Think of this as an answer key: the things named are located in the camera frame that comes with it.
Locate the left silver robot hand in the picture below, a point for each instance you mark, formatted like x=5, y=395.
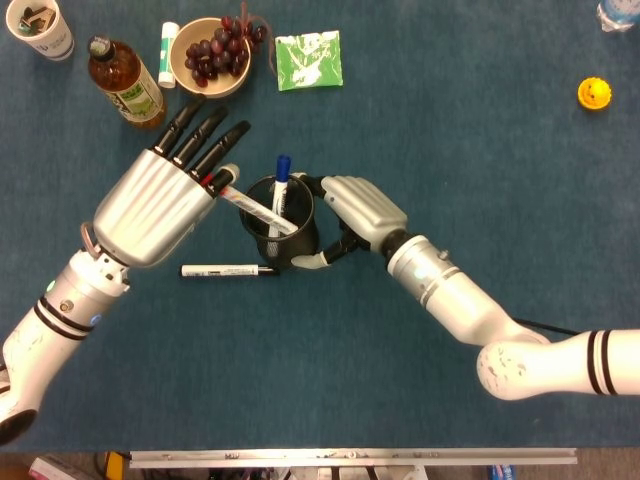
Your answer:
x=150, y=205

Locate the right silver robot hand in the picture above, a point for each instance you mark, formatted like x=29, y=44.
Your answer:
x=365, y=210

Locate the black mesh pen holder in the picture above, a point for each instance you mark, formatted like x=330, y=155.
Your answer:
x=300, y=245

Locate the blue capped whiteboard marker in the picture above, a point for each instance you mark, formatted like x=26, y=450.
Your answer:
x=282, y=175

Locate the black capped whiteboard marker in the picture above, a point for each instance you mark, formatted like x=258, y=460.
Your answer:
x=220, y=270

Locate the red capped whiteboard marker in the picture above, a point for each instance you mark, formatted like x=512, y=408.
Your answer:
x=260, y=212

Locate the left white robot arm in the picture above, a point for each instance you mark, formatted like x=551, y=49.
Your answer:
x=60, y=325

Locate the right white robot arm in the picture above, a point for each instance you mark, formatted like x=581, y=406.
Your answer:
x=465, y=305

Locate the amber tea bottle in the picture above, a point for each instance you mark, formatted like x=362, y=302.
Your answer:
x=125, y=80

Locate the beige bowl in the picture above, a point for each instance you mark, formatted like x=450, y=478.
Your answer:
x=215, y=87

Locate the blue felt table cloth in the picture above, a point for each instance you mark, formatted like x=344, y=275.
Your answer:
x=320, y=350

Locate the white green glue stick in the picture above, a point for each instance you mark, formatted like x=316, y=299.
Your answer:
x=167, y=55

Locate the green white packet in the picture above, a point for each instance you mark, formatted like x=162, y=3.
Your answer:
x=310, y=60

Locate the purple grape bunch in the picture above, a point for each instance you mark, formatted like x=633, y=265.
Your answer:
x=215, y=50

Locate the white paper cup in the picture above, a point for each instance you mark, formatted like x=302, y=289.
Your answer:
x=52, y=42

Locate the black clips in cup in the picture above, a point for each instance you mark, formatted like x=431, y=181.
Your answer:
x=35, y=20

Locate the yellow duck toy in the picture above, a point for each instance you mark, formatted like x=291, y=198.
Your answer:
x=595, y=94

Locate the yellow black device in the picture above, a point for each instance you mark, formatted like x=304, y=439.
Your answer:
x=116, y=465

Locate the pink box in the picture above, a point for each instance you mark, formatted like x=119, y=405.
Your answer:
x=55, y=469

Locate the blue printed pack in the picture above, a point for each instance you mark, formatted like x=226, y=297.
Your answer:
x=501, y=473

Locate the aluminium table edge rail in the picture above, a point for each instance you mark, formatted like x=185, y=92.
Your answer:
x=350, y=456

